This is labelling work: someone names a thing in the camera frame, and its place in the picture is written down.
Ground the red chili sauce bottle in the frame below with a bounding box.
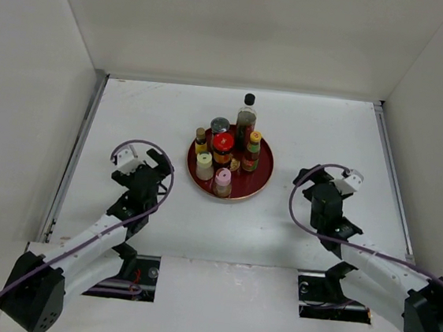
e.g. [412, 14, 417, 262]
[241, 131, 262, 172]

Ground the small yellow label bottle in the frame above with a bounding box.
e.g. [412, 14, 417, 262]
[194, 127, 208, 155]

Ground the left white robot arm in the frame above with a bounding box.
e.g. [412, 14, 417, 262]
[0, 140, 174, 332]

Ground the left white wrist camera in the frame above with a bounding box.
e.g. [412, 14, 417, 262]
[113, 144, 140, 174]

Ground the tall dark soy sauce bottle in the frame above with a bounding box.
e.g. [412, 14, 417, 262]
[234, 93, 257, 151]

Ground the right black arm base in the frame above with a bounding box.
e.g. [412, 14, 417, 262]
[297, 262, 371, 325]

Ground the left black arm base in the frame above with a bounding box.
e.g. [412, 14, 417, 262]
[83, 252, 162, 302]

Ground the round red tray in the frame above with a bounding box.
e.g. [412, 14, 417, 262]
[187, 125, 274, 200]

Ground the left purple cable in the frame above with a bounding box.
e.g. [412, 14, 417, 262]
[0, 125, 179, 323]

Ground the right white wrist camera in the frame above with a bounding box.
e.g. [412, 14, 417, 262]
[332, 170, 364, 196]

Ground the red lid sauce jar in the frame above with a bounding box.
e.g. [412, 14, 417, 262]
[212, 132, 235, 168]

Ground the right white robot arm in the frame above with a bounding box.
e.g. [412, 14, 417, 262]
[292, 164, 443, 332]

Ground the cream cap spice jar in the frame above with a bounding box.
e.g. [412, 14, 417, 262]
[195, 151, 214, 181]

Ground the pink cap spice jar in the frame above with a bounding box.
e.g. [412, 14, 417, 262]
[212, 168, 233, 198]

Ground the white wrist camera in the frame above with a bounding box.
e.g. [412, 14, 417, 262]
[332, 170, 364, 196]
[113, 144, 140, 174]

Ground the silver cap spice shaker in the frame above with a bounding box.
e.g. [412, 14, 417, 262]
[210, 117, 230, 135]

